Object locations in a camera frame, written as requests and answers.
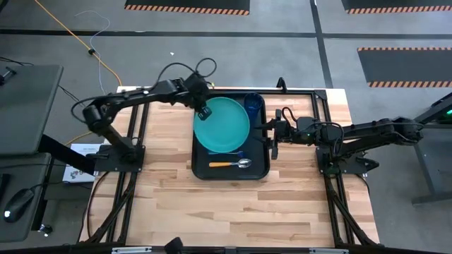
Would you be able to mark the black rectangular tray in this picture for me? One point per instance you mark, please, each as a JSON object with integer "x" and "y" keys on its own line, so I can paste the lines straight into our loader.
{"x": 229, "y": 173}

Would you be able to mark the blue plastic fork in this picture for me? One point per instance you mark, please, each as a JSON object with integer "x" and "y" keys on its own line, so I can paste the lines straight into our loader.
{"x": 226, "y": 153}

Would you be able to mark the black computer mouse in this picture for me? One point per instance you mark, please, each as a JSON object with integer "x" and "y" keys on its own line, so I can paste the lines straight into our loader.
{"x": 17, "y": 204}

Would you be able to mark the silver metal bracket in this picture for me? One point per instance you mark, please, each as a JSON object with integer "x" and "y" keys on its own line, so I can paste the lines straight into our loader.
{"x": 130, "y": 250}
{"x": 328, "y": 250}

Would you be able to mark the grey desk top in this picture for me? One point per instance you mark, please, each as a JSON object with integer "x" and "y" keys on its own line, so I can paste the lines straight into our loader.
{"x": 24, "y": 169}
{"x": 28, "y": 106}

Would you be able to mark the black aluminium table frame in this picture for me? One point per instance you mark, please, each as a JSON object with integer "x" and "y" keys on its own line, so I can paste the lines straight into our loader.
{"x": 333, "y": 197}

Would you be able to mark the white printed box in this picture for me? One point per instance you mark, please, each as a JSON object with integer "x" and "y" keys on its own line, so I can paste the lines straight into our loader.
{"x": 83, "y": 166}

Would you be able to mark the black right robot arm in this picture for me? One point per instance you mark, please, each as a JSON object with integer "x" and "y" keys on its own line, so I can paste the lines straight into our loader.
{"x": 370, "y": 128}

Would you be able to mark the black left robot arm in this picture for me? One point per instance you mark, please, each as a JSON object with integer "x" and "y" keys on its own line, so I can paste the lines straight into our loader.
{"x": 116, "y": 100}

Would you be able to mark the black clamp mount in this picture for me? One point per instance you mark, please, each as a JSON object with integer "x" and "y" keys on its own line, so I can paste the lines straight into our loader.
{"x": 282, "y": 84}

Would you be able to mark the black table-level camera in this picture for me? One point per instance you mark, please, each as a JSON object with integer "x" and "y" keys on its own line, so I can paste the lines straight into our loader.
{"x": 173, "y": 245}

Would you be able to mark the black diagonal desk support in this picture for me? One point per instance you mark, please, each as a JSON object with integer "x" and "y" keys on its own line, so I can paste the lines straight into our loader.
{"x": 67, "y": 153}

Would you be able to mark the teal round plate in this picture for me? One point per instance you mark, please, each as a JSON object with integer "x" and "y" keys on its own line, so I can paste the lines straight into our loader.
{"x": 222, "y": 127}

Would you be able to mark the blue translucent plastic cup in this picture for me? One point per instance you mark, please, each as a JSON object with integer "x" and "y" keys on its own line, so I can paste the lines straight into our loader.
{"x": 253, "y": 106}

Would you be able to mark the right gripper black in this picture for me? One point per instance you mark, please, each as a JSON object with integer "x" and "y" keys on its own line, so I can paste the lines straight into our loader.
{"x": 284, "y": 132}

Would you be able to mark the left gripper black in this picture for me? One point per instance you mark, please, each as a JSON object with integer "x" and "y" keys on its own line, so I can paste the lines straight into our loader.
{"x": 197, "y": 90}

